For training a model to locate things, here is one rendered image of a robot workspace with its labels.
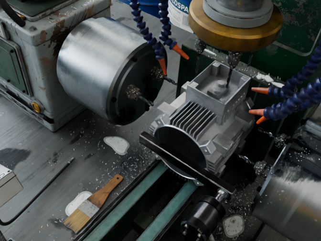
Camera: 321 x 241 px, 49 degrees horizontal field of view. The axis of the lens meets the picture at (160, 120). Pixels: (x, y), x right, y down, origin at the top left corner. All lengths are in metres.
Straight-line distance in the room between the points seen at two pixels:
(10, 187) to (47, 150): 0.39
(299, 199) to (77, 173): 0.62
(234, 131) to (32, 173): 0.59
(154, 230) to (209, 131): 0.25
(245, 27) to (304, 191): 0.32
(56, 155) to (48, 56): 0.30
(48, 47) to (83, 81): 0.15
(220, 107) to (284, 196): 0.23
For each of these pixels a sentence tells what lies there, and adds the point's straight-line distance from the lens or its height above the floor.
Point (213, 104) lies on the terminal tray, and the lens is 0.79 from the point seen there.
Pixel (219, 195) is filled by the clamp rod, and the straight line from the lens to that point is 0.77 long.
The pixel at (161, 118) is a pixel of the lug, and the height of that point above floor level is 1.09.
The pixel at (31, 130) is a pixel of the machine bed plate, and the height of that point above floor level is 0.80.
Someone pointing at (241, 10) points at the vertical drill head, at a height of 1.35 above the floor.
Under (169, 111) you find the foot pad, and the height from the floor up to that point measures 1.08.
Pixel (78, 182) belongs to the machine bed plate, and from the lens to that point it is 1.05.
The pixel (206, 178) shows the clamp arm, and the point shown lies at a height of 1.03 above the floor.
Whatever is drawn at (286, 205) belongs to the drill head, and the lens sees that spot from 0.73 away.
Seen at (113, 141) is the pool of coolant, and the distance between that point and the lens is 1.13.
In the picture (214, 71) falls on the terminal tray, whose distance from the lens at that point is 0.88.
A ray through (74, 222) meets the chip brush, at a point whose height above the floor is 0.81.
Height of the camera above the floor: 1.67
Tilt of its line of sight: 47 degrees down
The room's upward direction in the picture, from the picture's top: 5 degrees clockwise
